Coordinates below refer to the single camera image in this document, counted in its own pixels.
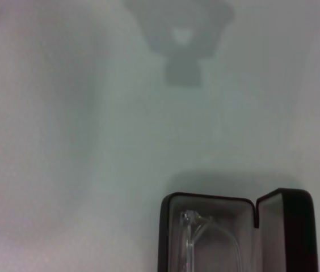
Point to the clear transparent glasses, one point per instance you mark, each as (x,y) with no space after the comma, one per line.
(189,243)

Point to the black glasses case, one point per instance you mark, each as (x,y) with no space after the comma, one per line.
(290,232)

